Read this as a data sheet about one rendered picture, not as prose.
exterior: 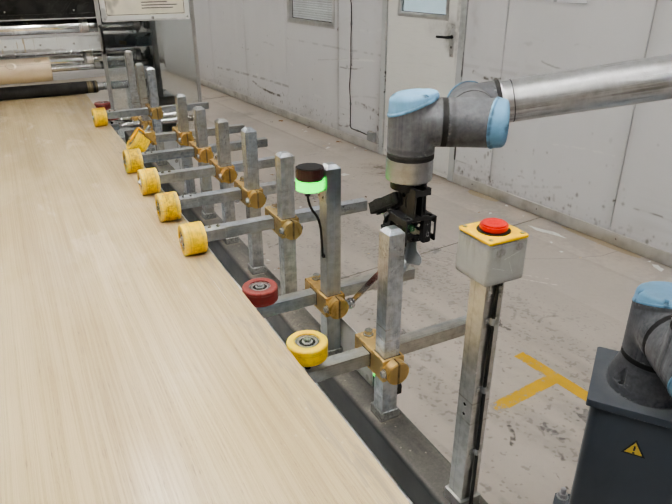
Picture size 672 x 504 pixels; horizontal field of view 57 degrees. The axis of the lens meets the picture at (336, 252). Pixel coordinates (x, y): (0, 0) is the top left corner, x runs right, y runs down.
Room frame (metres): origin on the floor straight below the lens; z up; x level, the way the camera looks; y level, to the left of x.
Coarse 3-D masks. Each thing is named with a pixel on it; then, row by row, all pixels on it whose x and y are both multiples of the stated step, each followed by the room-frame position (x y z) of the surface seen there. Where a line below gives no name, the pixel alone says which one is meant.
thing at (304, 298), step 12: (360, 276) 1.35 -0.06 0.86; (408, 276) 1.38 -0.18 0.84; (348, 288) 1.30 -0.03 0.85; (360, 288) 1.32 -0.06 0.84; (372, 288) 1.34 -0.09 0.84; (288, 300) 1.23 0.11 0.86; (300, 300) 1.25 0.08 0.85; (312, 300) 1.26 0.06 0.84; (264, 312) 1.20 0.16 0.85; (276, 312) 1.22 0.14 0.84
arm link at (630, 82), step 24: (552, 72) 1.25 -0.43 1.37; (576, 72) 1.23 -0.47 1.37; (600, 72) 1.22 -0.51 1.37; (624, 72) 1.21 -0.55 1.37; (648, 72) 1.20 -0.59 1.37; (456, 96) 1.21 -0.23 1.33; (504, 96) 1.22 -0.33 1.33; (528, 96) 1.21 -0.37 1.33; (552, 96) 1.21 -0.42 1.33; (576, 96) 1.20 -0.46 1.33; (600, 96) 1.20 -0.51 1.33; (624, 96) 1.20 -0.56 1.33; (648, 96) 1.20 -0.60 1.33
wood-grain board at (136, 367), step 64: (0, 128) 2.69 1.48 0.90; (64, 128) 2.69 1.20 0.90; (0, 192) 1.85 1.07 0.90; (64, 192) 1.85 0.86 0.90; (128, 192) 1.85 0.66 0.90; (0, 256) 1.38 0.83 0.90; (64, 256) 1.38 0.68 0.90; (128, 256) 1.38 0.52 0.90; (192, 256) 1.38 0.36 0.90; (0, 320) 1.08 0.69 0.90; (64, 320) 1.08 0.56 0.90; (128, 320) 1.08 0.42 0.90; (192, 320) 1.08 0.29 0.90; (256, 320) 1.08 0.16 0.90; (0, 384) 0.87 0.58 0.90; (64, 384) 0.87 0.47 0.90; (128, 384) 0.87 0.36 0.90; (192, 384) 0.87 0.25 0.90; (256, 384) 0.87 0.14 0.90; (0, 448) 0.71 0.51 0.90; (64, 448) 0.71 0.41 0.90; (128, 448) 0.71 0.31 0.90; (192, 448) 0.71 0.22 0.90; (256, 448) 0.71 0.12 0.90; (320, 448) 0.71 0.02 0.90
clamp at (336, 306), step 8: (312, 280) 1.31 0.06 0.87; (312, 288) 1.28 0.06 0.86; (320, 288) 1.27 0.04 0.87; (320, 296) 1.24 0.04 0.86; (328, 296) 1.23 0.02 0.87; (336, 296) 1.23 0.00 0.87; (344, 296) 1.24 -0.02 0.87; (320, 304) 1.25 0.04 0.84; (328, 304) 1.22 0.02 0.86; (336, 304) 1.21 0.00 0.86; (344, 304) 1.22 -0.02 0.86; (328, 312) 1.21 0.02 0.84; (336, 312) 1.21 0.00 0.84; (344, 312) 1.22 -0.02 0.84
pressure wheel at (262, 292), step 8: (256, 280) 1.24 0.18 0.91; (264, 280) 1.24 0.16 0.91; (272, 280) 1.24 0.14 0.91; (248, 288) 1.20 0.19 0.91; (256, 288) 1.21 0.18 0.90; (264, 288) 1.21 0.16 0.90; (272, 288) 1.20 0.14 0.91; (248, 296) 1.18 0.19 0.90; (256, 296) 1.18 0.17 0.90; (264, 296) 1.18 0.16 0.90; (272, 296) 1.19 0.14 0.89; (256, 304) 1.18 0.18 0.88; (264, 304) 1.18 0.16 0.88
